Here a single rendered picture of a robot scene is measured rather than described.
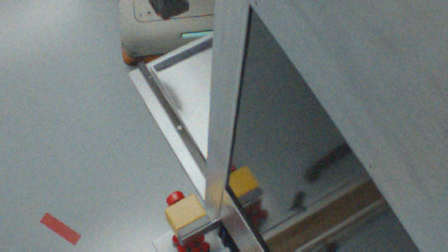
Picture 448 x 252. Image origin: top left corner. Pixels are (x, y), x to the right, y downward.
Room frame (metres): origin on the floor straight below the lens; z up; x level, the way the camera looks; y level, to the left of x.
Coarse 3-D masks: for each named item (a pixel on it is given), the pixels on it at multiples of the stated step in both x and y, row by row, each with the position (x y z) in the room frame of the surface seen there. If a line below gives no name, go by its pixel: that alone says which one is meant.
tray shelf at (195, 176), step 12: (204, 36) 0.93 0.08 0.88; (180, 48) 0.89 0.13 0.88; (156, 60) 0.85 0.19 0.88; (132, 72) 0.81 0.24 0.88; (144, 84) 0.78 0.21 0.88; (144, 96) 0.75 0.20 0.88; (156, 108) 0.72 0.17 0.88; (156, 120) 0.69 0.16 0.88; (168, 120) 0.69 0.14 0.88; (168, 132) 0.66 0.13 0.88; (168, 144) 0.64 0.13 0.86; (180, 144) 0.64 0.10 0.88; (180, 156) 0.61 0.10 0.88; (192, 168) 0.58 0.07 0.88; (192, 180) 0.55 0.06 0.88; (204, 180) 0.55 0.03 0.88; (204, 192) 0.52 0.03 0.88
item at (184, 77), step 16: (192, 48) 0.88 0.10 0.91; (208, 48) 0.90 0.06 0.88; (160, 64) 0.83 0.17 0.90; (176, 64) 0.85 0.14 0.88; (192, 64) 0.85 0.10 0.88; (208, 64) 0.85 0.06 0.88; (160, 80) 0.78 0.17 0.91; (176, 80) 0.80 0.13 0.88; (192, 80) 0.81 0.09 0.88; (208, 80) 0.81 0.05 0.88; (176, 96) 0.76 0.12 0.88; (192, 96) 0.76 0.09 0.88; (208, 96) 0.77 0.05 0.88; (176, 112) 0.71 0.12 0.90; (192, 112) 0.72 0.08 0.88; (208, 112) 0.72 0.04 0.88; (192, 128) 0.68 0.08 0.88
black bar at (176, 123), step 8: (144, 64) 0.83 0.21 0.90; (144, 72) 0.80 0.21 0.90; (152, 80) 0.79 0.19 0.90; (152, 88) 0.76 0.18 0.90; (160, 96) 0.74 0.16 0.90; (160, 104) 0.73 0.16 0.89; (168, 104) 0.73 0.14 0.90; (168, 112) 0.71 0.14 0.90; (176, 120) 0.69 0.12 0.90; (176, 128) 0.67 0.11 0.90; (184, 136) 0.65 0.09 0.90; (184, 144) 0.63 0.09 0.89; (192, 144) 0.63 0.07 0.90; (192, 152) 0.61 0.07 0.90; (200, 160) 0.59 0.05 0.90; (200, 168) 0.57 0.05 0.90
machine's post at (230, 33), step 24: (216, 0) 0.47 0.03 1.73; (240, 0) 0.43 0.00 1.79; (216, 24) 0.47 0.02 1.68; (240, 24) 0.43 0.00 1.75; (216, 48) 0.47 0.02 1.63; (240, 48) 0.43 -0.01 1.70; (216, 72) 0.46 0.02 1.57; (240, 72) 0.43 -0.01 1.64; (216, 96) 0.46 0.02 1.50; (216, 120) 0.46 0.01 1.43; (216, 144) 0.45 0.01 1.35; (216, 168) 0.45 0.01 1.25; (216, 192) 0.44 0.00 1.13; (216, 216) 0.43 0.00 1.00
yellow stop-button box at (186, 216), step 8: (184, 200) 0.45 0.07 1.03; (192, 200) 0.45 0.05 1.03; (168, 208) 0.43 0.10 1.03; (176, 208) 0.43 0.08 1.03; (184, 208) 0.43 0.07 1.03; (192, 208) 0.44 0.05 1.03; (200, 208) 0.44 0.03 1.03; (168, 216) 0.41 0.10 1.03; (176, 216) 0.42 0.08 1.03; (184, 216) 0.42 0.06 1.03; (192, 216) 0.42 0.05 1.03; (200, 216) 0.42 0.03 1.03; (208, 216) 0.42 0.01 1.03; (176, 224) 0.40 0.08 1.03; (184, 224) 0.40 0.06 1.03; (192, 224) 0.40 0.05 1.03; (200, 224) 0.40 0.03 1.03; (176, 232) 0.39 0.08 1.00; (184, 232) 0.38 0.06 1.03
